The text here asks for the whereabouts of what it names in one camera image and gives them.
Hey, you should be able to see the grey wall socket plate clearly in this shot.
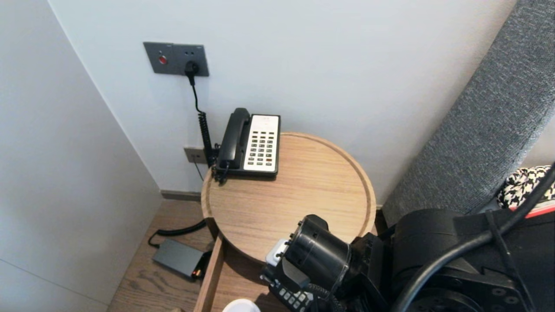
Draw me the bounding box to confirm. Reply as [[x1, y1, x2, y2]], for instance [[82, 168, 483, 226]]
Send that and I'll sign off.
[[173, 44, 210, 78]]

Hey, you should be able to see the black curly handset cord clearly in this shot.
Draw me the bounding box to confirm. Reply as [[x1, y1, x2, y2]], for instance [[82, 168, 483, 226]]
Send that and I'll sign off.
[[212, 161, 229, 185]]

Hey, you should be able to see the black white houndstooth pillow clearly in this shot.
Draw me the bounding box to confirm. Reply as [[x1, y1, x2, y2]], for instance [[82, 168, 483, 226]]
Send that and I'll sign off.
[[496, 166, 555, 208]]

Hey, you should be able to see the round wooden bedside table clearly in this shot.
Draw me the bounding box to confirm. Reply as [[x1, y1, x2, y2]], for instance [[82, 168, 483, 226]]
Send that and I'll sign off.
[[200, 132, 377, 266]]

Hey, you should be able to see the grey fabric headboard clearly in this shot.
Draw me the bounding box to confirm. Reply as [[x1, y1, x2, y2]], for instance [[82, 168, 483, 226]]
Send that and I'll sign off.
[[382, 0, 555, 226]]

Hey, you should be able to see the curved front wooden drawer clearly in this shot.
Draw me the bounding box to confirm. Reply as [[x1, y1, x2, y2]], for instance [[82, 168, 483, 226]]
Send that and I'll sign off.
[[194, 234, 280, 312]]

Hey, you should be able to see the grey power adapter box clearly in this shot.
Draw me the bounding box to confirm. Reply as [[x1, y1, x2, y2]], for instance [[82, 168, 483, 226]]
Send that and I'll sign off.
[[152, 239, 205, 279]]

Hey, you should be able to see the grey switch plate red button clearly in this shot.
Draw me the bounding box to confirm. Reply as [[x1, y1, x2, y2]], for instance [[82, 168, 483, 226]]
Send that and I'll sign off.
[[144, 42, 176, 76]]

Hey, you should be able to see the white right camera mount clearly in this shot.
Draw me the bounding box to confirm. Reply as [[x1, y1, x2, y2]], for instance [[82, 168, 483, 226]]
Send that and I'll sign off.
[[265, 238, 290, 267]]

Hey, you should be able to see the black telephone handset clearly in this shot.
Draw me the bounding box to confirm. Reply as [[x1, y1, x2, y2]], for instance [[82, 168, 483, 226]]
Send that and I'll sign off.
[[216, 108, 251, 170]]

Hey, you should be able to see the small grey wall jack plate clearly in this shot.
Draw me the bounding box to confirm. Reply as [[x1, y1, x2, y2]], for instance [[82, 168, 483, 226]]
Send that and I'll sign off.
[[183, 147, 209, 166]]

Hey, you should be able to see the black coiled power cable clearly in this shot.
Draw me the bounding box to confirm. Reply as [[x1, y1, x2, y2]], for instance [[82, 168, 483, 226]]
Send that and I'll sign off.
[[148, 62, 215, 250]]

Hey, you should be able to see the white round puck device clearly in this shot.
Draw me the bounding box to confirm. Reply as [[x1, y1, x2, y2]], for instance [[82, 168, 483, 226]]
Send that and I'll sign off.
[[222, 298, 261, 312]]

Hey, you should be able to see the black TV remote control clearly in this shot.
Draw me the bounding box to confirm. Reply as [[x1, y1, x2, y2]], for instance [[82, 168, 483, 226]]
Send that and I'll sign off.
[[270, 277, 315, 312]]

